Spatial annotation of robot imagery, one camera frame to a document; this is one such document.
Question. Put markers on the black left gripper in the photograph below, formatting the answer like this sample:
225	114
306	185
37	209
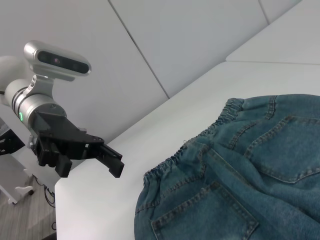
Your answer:
62	135

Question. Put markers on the blue denim shorts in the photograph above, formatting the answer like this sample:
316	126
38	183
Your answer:
237	162

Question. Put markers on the white stand with caster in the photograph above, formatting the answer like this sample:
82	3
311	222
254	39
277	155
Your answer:
12	175

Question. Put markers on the black metal frame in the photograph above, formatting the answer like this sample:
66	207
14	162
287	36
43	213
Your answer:
10	145

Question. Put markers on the silver left camera mount bracket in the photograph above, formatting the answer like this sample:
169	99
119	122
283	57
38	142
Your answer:
42	86

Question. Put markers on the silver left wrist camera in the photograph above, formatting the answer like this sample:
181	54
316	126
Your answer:
57	60

